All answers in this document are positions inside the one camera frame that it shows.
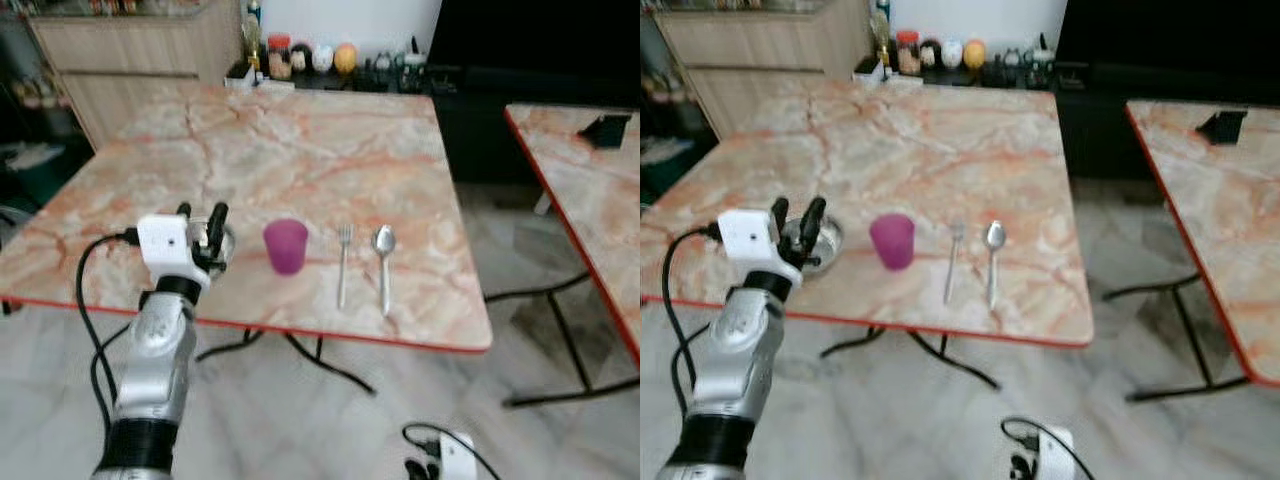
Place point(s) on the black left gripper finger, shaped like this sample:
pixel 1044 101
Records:
pixel 781 215
pixel 217 225
pixel 813 220
pixel 184 211

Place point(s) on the small steel bowl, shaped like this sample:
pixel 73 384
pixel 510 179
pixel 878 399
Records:
pixel 830 250
pixel 230 245

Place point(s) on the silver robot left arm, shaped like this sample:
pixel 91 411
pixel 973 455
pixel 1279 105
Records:
pixel 158 360
pixel 735 350

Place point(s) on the purple plastic cup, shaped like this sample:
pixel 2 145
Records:
pixel 892 242
pixel 286 248

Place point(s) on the silver metal fork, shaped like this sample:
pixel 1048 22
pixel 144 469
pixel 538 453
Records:
pixel 344 265
pixel 954 262

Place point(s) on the dark cluttered storage rack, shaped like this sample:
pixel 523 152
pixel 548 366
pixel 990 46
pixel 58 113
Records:
pixel 665 125
pixel 35 130

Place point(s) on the light wooden drawer cabinet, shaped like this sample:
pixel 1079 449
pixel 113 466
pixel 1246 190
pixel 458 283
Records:
pixel 130 60
pixel 760 55

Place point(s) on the silver metal spoon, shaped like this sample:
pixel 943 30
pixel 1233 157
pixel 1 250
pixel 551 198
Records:
pixel 995 236
pixel 384 242

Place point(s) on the glass jar red lid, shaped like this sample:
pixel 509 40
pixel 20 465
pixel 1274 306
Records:
pixel 279 60
pixel 907 55

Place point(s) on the tall clear bottle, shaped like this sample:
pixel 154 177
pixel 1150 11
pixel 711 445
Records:
pixel 253 40
pixel 881 35

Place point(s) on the small dark jar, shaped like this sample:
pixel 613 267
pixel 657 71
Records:
pixel 930 54
pixel 301 58

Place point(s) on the small black angular object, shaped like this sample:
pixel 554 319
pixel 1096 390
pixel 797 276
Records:
pixel 608 132
pixel 1225 128

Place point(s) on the white round jar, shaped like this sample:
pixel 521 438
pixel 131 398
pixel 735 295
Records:
pixel 322 59
pixel 952 53

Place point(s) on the yellow round jar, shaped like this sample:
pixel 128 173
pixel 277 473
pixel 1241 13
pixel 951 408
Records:
pixel 974 54
pixel 345 59

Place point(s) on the large black cabinet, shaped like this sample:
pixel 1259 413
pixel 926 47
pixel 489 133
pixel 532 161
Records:
pixel 1160 85
pixel 540 90

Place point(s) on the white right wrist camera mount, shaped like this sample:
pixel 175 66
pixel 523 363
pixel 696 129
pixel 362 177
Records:
pixel 458 458
pixel 1055 455

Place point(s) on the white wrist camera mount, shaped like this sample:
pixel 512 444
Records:
pixel 165 245
pixel 1055 455
pixel 748 238
pixel 458 458

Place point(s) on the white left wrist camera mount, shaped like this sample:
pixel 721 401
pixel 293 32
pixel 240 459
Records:
pixel 748 238
pixel 165 245

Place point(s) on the black metal table leg frame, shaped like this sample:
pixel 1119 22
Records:
pixel 340 371
pixel 1190 335
pixel 567 340
pixel 960 366

